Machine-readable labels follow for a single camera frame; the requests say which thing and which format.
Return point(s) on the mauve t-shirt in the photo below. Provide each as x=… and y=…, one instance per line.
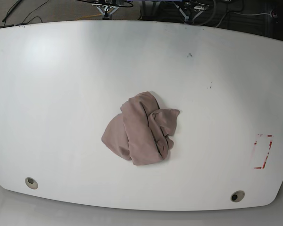
x=141, y=132

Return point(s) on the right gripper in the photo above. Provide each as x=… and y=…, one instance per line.
x=106, y=12

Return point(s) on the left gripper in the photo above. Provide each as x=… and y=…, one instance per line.
x=189, y=13

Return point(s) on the right table grommet hole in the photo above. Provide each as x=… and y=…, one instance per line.
x=237, y=196

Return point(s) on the table grommet hole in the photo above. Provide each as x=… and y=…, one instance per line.
x=237, y=196
x=31, y=183

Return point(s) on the left table grommet hole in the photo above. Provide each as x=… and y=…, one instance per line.
x=31, y=183

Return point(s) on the red tape rectangle marking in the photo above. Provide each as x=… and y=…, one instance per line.
x=261, y=150

